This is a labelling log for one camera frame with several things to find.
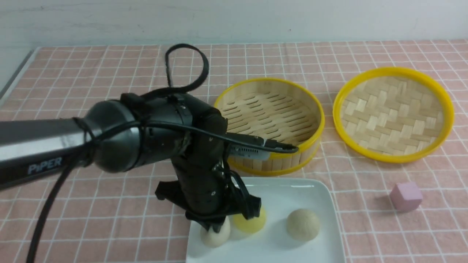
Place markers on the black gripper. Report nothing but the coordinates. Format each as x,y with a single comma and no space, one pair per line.
208,193

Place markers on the yellow steamed bun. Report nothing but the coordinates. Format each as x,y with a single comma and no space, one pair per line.
251,226

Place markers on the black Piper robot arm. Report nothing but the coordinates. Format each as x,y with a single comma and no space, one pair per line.
120,135

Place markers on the white square plate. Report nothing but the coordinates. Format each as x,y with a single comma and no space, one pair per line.
280,196

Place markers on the beige steamed bun on plate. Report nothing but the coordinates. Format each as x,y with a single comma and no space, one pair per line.
303,225

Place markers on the pink checkered tablecloth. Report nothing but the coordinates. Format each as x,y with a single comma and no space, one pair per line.
100,217

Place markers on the yellow-rimmed bamboo steamer basket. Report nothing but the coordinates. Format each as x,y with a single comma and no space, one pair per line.
273,109

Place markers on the pink cube block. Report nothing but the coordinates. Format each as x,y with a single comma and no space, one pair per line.
406,197

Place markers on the yellow-rimmed woven steamer lid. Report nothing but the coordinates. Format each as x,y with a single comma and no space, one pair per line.
393,114

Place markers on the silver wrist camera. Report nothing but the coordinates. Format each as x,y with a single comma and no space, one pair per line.
248,152

